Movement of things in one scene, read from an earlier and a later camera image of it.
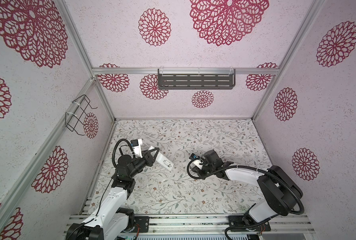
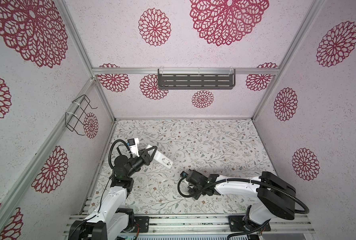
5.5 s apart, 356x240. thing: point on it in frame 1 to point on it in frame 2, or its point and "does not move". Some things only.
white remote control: x=162 y=161 does not move
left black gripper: x=148 y=158 does not move
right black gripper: x=200 y=174 to x=190 y=191
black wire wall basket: x=75 y=118 does not move
